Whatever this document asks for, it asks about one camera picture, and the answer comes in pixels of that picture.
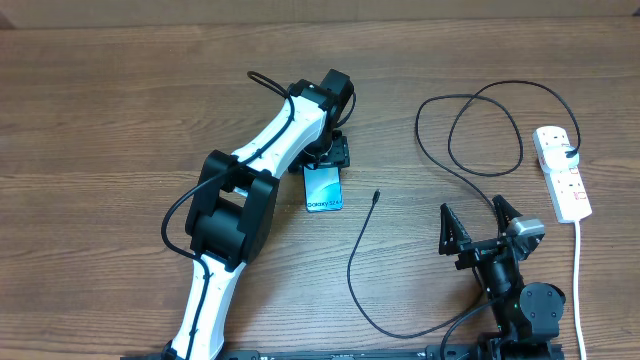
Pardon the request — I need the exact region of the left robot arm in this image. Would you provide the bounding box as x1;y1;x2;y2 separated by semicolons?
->
159;69;356;359

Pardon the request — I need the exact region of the black USB-C charging cable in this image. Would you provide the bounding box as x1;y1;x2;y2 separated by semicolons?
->
346;80;582;340

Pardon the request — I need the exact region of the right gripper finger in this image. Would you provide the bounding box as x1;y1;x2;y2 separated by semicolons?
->
492;195;522;235
439;203;472;255

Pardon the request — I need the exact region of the white power strip cord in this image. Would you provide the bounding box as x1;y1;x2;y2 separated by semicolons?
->
572;220;588;360

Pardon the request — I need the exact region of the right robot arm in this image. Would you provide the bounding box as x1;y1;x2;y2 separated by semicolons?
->
439;195;566;360

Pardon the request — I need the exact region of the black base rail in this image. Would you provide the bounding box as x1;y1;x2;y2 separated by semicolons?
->
120;345;565;360

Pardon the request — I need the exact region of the Samsung Galaxy smartphone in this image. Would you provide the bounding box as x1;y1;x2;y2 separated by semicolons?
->
303;167;344;213

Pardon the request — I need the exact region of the white charger adapter plug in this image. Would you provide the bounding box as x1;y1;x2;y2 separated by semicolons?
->
539;146;580;173

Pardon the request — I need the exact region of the white power strip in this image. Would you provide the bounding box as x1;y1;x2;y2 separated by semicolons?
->
532;126;592;223

